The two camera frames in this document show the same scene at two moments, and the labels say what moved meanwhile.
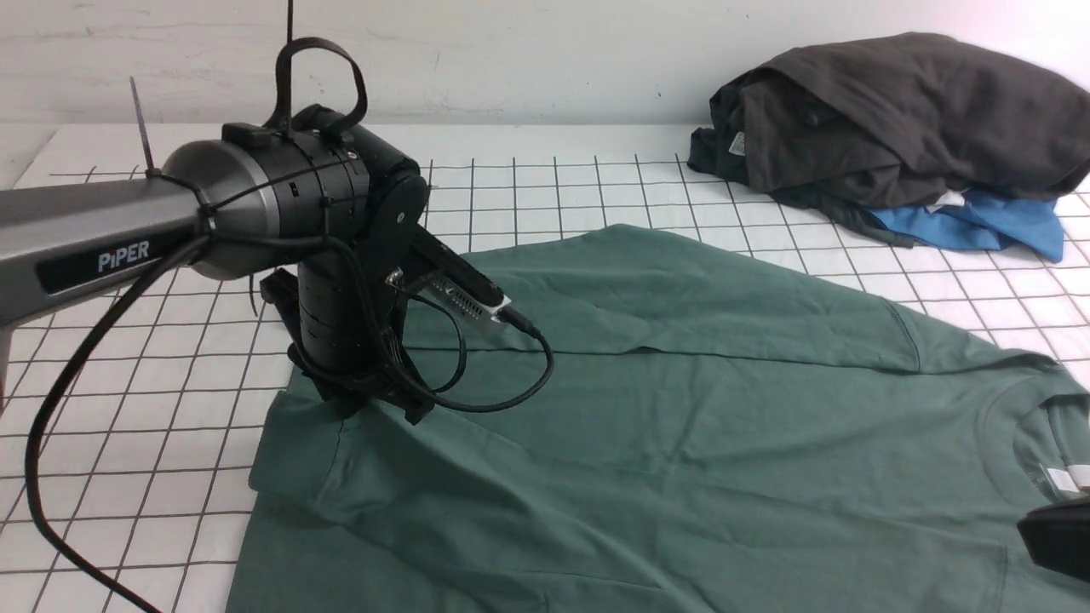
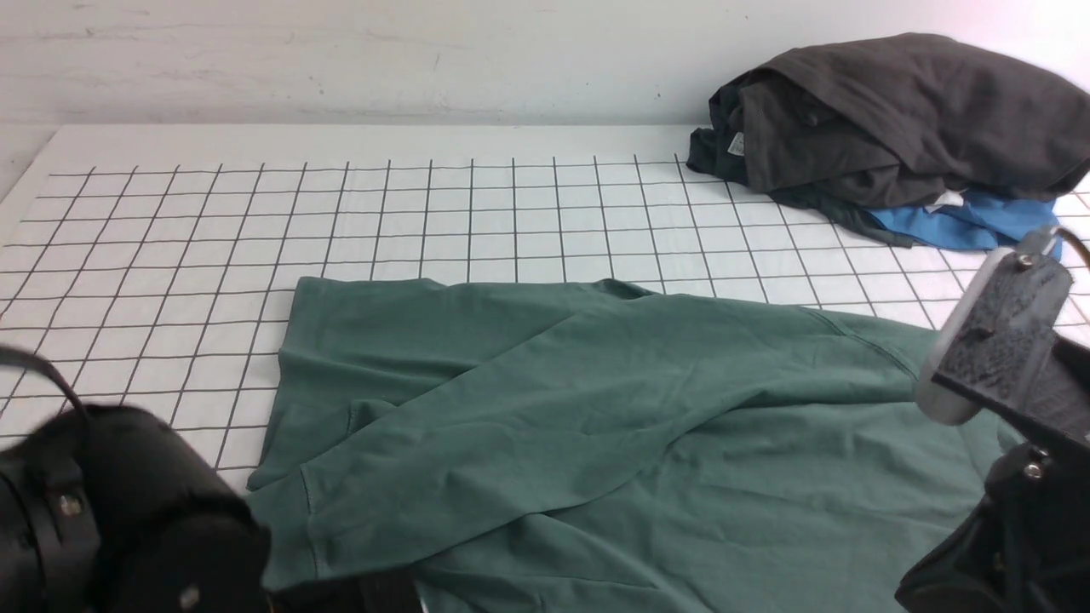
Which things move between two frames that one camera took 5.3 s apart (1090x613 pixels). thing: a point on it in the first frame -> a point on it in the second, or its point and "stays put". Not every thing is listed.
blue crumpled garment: (982, 220) stays put
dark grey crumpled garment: (892, 122) stays put
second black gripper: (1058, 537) -> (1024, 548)
